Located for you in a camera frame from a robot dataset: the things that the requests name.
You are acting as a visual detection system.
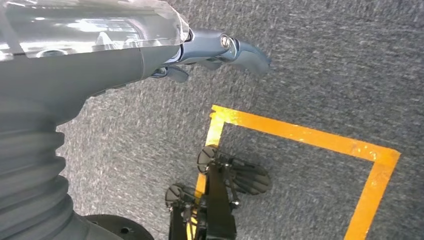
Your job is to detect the black round robot part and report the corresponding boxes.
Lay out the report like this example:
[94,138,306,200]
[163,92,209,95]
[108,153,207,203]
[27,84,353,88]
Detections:
[84,214,156,240]

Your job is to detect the yellow floor tape square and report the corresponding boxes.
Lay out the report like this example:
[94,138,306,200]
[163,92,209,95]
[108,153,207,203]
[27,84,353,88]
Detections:
[185,104,402,240]

